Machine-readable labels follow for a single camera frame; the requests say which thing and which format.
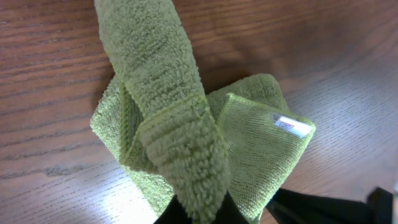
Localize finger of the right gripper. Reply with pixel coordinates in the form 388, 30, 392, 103
266, 187, 393, 224

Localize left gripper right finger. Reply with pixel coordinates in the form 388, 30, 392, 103
217, 192, 249, 224

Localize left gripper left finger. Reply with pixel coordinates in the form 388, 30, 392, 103
154, 195, 192, 224

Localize light green microfiber cloth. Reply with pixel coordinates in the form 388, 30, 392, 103
91, 0, 316, 223

